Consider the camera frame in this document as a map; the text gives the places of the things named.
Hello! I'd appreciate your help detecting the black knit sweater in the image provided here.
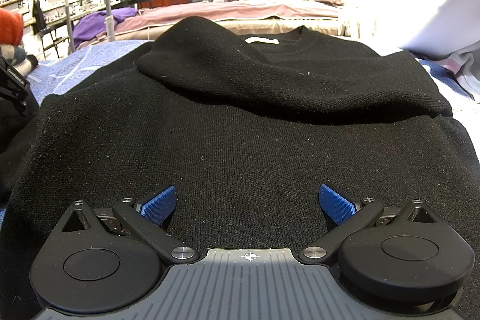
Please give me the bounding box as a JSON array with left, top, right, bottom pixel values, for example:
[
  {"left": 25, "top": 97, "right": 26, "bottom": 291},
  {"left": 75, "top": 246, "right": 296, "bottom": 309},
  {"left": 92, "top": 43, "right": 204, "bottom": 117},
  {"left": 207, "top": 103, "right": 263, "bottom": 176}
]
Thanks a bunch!
[{"left": 0, "top": 15, "right": 480, "bottom": 320}]

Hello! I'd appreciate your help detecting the blue plaid cloth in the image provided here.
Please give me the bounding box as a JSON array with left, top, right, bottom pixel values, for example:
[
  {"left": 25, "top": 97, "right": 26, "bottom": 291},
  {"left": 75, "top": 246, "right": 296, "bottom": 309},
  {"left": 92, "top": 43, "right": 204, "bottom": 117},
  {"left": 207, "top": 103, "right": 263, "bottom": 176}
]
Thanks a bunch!
[{"left": 0, "top": 39, "right": 480, "bottom": 223}]

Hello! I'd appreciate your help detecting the purple cloth on bed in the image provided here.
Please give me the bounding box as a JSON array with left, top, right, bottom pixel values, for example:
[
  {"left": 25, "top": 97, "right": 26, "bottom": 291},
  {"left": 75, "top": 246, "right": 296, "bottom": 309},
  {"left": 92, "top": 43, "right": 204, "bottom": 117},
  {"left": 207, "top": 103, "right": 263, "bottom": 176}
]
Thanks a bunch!
[{"left": 72, "top": 7, "right": 138, "bottom": 48}]

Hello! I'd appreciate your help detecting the checkered folded garment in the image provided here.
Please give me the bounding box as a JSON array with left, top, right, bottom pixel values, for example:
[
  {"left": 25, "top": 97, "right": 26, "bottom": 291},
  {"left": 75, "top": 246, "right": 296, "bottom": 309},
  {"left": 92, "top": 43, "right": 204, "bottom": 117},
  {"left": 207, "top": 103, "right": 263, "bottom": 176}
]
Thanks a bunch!
[{"left": 0, "top": 44, "right": 38, "bottom": 77}]

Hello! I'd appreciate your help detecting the grey white garment pile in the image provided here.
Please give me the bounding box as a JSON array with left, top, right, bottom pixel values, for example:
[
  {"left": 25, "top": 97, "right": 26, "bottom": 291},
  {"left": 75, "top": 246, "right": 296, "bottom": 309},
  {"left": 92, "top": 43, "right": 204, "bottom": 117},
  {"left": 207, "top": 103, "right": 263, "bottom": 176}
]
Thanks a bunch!
[{"left": 402, "top": 0, "right": 479, "bottom": 102}]

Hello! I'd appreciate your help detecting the pink bedspread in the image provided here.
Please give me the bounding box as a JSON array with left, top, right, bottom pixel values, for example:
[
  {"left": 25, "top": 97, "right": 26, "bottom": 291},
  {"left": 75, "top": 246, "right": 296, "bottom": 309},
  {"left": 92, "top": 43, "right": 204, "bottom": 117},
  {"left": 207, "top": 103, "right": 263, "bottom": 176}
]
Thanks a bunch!
[{"left": 115, "top": 0, "right": 343, "bottom": 34}]

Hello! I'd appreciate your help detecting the orange folded sweater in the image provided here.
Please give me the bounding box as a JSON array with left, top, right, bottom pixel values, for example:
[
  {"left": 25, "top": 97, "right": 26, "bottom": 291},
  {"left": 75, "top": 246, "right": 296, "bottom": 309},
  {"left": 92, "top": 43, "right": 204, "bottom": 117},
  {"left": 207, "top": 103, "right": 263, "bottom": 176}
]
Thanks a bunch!
[{"left": 0, "top": 9, "right": 24, "bottom": 46}]

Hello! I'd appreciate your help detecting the wall shelving with goods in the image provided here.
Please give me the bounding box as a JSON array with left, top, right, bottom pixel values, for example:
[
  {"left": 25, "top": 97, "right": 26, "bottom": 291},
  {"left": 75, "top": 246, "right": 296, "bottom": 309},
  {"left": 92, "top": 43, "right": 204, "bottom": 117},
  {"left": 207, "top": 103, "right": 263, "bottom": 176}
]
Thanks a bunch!
[{"left": 1, "top": 0, "right": 105, "bottom": 60}]

